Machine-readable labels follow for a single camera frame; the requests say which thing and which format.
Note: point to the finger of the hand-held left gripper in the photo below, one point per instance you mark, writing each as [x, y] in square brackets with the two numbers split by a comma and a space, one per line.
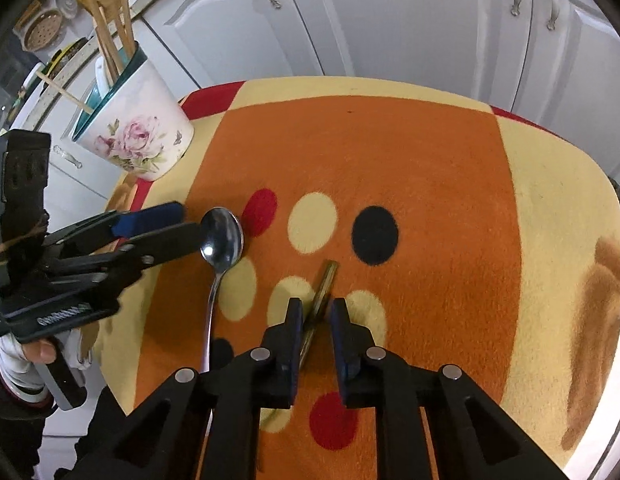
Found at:
[149, 217]
[164, 247]

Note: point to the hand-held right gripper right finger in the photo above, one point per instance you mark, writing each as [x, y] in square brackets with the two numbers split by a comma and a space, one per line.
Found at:
[341, 355]

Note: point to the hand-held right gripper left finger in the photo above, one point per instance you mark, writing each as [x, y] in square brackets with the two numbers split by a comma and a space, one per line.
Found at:
[290, 360]

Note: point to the metal spoon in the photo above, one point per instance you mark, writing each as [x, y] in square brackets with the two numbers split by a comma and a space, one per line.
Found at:
[222, 240]

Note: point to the floral utensil holder teal rim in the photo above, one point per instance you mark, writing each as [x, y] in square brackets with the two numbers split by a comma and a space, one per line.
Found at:
[139, 130]

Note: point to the white plastic spoon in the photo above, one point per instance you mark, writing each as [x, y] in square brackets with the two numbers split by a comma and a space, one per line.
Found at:
[103, 77]

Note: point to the person's left forearm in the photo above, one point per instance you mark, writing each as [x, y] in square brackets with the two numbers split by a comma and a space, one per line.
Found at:
[14, 402]

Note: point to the person's left hand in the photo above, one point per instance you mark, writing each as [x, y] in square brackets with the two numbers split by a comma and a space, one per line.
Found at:
[42, 352]

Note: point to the white lower cabinet door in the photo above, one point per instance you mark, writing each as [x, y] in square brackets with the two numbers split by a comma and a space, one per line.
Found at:
[84, 185]

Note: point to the woven basket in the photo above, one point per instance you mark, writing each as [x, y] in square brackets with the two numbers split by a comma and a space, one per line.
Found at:
[42, 30]

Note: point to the printed orange yellow blanket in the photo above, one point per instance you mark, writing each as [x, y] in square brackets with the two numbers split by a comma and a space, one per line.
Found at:
[440, 185]

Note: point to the white arched cabinet door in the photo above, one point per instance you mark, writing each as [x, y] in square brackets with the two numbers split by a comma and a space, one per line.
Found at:
[214, 25]
[580, 60]
[405, 20]

